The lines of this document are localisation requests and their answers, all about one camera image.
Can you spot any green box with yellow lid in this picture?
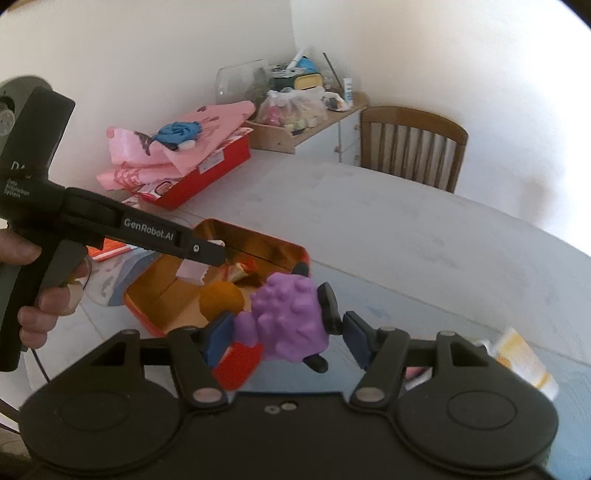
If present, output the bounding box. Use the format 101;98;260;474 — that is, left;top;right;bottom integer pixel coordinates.
270;69;325;94

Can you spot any wooden chair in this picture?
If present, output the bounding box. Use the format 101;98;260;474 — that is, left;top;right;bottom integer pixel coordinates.
359;106;470;194

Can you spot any thin black stick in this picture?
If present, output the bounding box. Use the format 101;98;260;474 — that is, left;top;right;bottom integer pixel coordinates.
322;52;339;89

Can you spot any purple knobbly toy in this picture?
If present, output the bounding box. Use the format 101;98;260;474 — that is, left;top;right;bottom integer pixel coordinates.
233;262;345;374

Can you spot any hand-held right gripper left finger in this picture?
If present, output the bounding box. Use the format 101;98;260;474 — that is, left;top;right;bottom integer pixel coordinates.
90;311;238;409

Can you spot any orange ball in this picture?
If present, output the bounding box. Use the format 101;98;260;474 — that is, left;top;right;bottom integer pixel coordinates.
198;282;245;321

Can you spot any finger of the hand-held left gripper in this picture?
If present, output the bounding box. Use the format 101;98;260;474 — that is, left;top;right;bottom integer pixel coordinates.
105;208;228;267

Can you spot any clear glass bowl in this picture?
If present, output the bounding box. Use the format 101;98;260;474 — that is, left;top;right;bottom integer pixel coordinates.
215;60;271;110

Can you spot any pink printed plastic sheet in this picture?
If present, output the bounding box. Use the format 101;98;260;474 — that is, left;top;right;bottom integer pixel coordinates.
106;100;256;175
96;164;186;193

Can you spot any person's left hand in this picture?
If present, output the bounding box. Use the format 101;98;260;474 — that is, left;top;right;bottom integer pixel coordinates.
0;228;93;352

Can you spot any blue speckled pouch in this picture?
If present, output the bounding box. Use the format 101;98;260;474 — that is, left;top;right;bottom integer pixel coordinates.
90;253;155;308

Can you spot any red white small piece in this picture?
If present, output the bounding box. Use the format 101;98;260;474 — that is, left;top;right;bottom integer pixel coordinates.
230;260;260;286

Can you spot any wooden-top white cabinet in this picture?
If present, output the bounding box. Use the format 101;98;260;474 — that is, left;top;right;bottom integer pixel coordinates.
244;91;371;168

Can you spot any blue white bottle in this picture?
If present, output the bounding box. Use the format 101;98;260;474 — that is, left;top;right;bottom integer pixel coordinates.
288;46;318;71

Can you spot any red cardboard box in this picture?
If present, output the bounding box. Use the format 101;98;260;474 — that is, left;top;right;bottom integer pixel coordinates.
137;133;253;211

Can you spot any pink white paper piece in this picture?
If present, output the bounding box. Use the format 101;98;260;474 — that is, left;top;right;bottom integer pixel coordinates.
177;257;207;286

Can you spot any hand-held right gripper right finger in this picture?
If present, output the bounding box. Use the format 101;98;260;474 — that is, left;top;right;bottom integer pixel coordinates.
342;311;485;409

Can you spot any orange flat packet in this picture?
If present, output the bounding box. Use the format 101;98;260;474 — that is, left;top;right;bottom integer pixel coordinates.
86;243;137;263

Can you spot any blue crumpled cloth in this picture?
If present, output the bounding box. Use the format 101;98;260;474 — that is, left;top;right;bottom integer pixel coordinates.
154;121;205;149

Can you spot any white bottle with yellow label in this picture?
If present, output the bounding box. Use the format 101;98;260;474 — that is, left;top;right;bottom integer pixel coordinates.
475;327;560;402

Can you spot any clear plastic bag of toys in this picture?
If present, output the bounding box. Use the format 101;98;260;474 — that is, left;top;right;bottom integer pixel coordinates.
255;88;327;134

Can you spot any orange metal tin box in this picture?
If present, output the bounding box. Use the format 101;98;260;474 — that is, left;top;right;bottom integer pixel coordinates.
122;219;312;392

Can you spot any small pink object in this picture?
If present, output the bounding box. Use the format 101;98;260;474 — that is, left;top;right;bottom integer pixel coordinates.
403;368;433;391

